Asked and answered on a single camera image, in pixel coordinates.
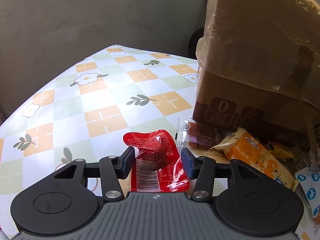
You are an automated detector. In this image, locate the red snack packet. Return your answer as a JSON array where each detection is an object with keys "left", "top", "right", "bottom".
[{"left": 123, "top": 129, "right": 190, "bottom": 193}]

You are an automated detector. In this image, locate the white blue candy packet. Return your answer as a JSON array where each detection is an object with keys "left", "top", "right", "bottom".
[{"left": 296, "top": 167, "right": 320, "bottom": 219}]

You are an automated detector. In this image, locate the dried meat clear packet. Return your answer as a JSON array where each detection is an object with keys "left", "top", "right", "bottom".
[{"left": 175, "top": 118, "right": 229, "bottom": 151}]

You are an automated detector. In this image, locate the orange biscuit packet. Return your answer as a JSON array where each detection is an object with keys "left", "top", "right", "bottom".
[{"left": 213, "top": 127, "right": 298, "bottom": 191}]

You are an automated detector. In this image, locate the floral checkered tablecloth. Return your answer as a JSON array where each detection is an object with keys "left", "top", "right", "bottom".
[{"left": 1, "top": 46, "right": 198, "bottom": 238}]

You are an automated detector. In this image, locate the gold foil snack packet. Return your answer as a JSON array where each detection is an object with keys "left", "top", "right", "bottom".
[{"left": 263, "top": 141, "right": 311, "bottom": 175}]

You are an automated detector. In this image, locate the brown cardboard box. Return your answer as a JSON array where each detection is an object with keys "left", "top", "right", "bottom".
[{"left": 193, "top": 0, "right": 319, "bottom": 134}]

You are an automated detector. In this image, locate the black exercise bike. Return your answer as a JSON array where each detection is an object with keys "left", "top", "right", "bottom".
[{"left": 188, "top": 27, "right": 204, "bottom": 60}]

